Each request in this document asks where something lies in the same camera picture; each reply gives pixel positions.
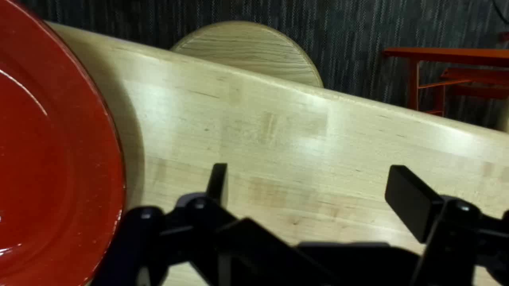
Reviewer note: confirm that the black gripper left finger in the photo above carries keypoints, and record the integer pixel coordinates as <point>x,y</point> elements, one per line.
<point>176,239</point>

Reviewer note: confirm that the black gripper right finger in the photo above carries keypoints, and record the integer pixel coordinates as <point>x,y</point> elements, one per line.
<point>456,239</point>

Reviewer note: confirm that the red round plate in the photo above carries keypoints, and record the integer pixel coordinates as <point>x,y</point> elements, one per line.
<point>53,160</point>

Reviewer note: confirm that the round wooden stool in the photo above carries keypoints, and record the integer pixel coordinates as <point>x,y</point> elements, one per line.
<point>249,49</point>

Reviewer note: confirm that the orange metal frame table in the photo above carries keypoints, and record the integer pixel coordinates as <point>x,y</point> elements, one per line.
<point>451,57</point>

